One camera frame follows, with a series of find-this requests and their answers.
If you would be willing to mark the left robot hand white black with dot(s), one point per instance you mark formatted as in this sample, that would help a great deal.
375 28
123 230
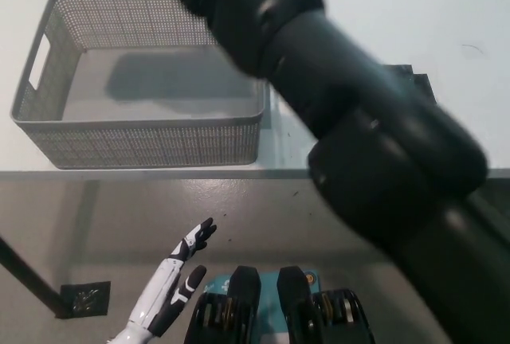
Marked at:
159 292

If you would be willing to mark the black ribbed robot body block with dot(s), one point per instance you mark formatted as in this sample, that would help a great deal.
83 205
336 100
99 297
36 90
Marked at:
326 316
223 312

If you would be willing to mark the black table foot plate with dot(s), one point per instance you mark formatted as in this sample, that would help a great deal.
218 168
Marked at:
87 299

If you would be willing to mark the black table leg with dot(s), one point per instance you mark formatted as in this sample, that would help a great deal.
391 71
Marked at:
30 276

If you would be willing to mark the large grey perforated basket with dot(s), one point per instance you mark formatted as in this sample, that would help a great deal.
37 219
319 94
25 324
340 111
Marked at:
155 141

